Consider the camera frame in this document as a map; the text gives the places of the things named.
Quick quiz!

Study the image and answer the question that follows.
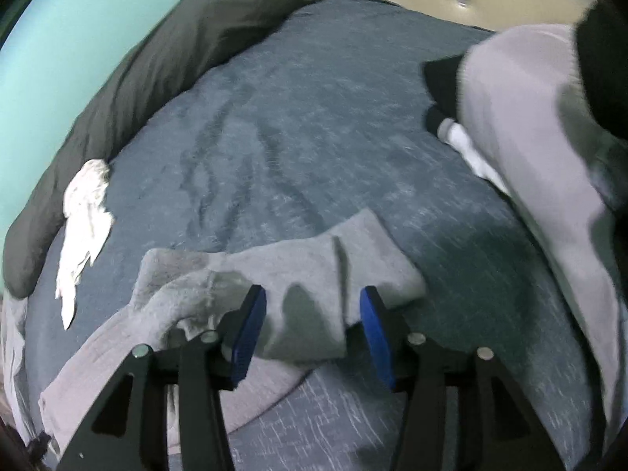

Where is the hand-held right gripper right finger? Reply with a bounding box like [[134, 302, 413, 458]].
[[359, 285, 565, 471]]

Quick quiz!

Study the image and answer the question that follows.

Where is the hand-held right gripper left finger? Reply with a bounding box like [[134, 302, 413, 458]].
[[56, 285, 268, 471]]

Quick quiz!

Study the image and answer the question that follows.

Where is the grey sweater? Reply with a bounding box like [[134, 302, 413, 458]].
[[38, 207, 427, 457]]

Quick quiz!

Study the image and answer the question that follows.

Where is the white shirt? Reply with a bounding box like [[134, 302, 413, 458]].
[[55, 158, 116, 330]]

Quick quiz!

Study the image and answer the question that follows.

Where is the bed with blue sheet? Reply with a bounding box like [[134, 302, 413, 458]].
[[20, 0, 619, 471]]

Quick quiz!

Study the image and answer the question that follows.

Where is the white sock with black cuff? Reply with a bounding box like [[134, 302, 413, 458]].
[[424, 105, 498, 180]]

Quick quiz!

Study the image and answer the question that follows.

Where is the light grey blanket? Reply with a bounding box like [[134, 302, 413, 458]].
[[0, 294, 60, 457]]

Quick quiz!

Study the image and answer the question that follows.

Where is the small black cloth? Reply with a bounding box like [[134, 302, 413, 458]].
[[423, 54, 472, 116]]

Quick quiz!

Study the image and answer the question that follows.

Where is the pale lilac garment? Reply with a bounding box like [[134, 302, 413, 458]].
[[461, 24, 628, 427]]

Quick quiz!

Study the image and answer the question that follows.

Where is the dark grey long pillow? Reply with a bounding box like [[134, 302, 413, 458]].
[[2, 0, 325, 298]]

